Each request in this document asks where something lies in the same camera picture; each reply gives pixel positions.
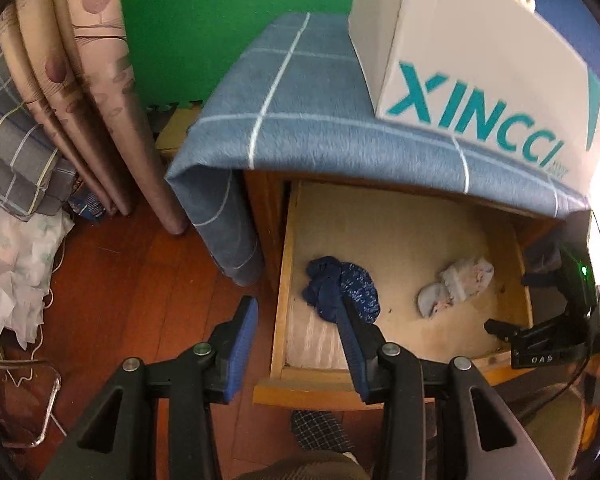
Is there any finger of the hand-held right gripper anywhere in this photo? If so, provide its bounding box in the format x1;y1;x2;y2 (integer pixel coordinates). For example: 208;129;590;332
484;317;523;343
521;272;563;288

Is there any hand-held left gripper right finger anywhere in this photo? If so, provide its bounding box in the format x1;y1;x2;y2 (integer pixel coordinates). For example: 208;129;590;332
337;297;556;480

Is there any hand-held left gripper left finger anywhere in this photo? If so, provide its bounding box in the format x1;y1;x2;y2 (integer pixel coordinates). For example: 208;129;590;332
40;296;259;480

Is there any white patterned sock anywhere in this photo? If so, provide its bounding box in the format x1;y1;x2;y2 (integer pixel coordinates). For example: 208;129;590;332
417;256;495;318

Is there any dark blue underwear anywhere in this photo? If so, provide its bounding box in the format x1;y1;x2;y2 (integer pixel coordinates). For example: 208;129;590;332
300;256;382;325

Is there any white shoe box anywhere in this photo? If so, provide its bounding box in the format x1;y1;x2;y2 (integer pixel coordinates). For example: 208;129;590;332
347;0;600;198

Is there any dark checked slipper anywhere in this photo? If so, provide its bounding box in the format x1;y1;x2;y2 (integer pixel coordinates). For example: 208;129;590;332
290;409;356;456

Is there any blue plastic packet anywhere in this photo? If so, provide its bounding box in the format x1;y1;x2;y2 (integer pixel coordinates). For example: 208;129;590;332
67;187;106;223

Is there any blue checked cloth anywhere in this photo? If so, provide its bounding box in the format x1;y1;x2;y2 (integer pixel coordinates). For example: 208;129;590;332
164;12;592;287

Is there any cardboard box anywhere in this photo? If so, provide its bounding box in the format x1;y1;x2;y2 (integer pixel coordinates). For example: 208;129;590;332
154;107;203;161

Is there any white floral cloth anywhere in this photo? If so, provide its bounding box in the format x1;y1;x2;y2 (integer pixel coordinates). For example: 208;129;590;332
0;195;76;361

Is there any beige floral curtain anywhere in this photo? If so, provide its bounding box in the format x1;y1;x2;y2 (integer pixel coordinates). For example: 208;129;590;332
0;0;188;236

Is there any grey plaid bedding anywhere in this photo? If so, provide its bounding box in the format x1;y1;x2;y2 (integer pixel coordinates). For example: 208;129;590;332
0;35;78;221

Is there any green foam mat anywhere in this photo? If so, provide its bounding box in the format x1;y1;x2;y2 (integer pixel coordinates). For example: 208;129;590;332
117;0;363;111

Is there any metal chair frame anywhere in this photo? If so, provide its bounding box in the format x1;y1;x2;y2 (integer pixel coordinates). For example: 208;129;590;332
0;357;63;448

